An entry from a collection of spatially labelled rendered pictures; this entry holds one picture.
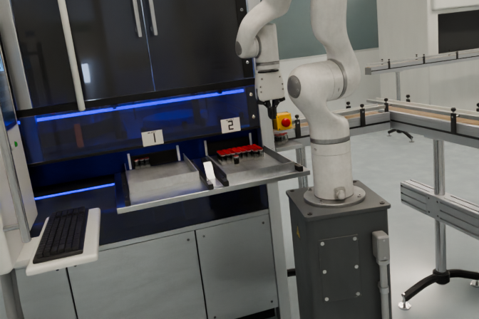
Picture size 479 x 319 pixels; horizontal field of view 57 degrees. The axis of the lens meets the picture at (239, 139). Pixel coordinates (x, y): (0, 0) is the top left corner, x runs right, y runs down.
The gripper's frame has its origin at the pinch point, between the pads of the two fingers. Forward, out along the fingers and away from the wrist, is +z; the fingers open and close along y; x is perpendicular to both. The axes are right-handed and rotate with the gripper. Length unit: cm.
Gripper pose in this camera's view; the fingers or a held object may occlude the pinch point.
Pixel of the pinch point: (272, 113)
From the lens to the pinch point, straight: 161.4
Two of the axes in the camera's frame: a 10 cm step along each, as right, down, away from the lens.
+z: 1.1, 9.7, 2.1
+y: -9.5, 1.7, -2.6
